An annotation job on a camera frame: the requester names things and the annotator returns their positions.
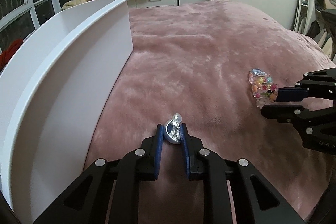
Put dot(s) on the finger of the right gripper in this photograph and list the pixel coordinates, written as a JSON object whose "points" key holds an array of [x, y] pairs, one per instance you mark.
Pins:
{"points": [[285, 113], [291, 94]]}

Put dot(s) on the white storage tray box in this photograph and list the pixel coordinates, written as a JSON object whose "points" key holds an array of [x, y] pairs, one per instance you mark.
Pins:
{"points": [[53, 91]]}

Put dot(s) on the standing mirror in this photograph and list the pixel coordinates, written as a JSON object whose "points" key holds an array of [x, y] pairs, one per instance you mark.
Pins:
{"points": [[301, 16]]}

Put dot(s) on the pink plush blanket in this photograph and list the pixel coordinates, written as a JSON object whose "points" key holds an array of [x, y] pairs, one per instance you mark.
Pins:
{"points": [[194, 60]]}

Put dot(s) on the red cloth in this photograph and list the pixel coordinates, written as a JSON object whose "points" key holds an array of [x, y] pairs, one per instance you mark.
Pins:
{"points": [[6, 55]]}

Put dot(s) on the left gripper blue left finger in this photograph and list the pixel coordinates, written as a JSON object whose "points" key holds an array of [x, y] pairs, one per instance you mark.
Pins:
{"points": [[150, 162]]}

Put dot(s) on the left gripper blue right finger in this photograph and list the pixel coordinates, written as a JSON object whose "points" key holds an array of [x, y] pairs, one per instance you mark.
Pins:
{"points": [[194, 163]]}

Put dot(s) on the silver heart pendant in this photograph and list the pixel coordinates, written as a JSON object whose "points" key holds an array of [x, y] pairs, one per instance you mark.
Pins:
{"points": [[171, 129]]}

